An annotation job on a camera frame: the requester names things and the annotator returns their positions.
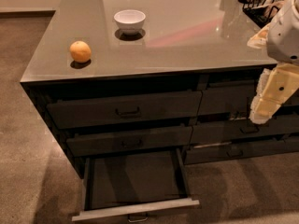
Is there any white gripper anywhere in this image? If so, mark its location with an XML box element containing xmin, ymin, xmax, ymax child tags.
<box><xmin>247</xmin><ymin>25</ymin><xmax>299</xmax><ymax>124</ymax></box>

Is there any grey drawer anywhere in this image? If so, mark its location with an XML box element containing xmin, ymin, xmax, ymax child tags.
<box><xmin>191</xmin><ymin>114</ymin><xmax>299</xmax><ymax>145</ymax></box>
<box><xmin>72</xmin><ymin>148</ymin><xmax>200</xmax><ymax>224</ymax></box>
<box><xmin>184</xmin><ymin>136</ymin><xmax>299</xmax><ymax>164</ymax></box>
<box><xmin>47</xmin><ymin>91</ymin><xmax>202</xmax><ymax>129</ymax></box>
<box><xmin>66</xmin><ymin>126</ymin><xmax>192</xmax><ymax>157</ymax></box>
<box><xmin>197</xmin><ymin>79</ymin><xmax>299</xmax><ymax>116</ymax></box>

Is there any white ceramic bowl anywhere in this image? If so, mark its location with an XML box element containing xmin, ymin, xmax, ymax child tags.
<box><xmin>114</xmin><ymin>9</ymin><xmax>146</xmax><ymax>35</ymax></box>

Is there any grey kitchen island cabinet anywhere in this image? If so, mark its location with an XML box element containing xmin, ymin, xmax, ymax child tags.
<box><xmin>21</xmin><ymin>0</ymin><xmax>298</xmax><ymax>173</ymax></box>

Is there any orange fruit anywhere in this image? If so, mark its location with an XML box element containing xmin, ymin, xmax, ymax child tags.
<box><xmin>69</xmin><ymin>41</ymin><xmax>92</xmax><ymax>63</ymax></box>

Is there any black wire basket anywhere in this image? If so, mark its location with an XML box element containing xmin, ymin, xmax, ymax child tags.
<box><xmin>242</xmin><ymin>0</ymin><xmax>295</xmax><ymax>29</ymax></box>

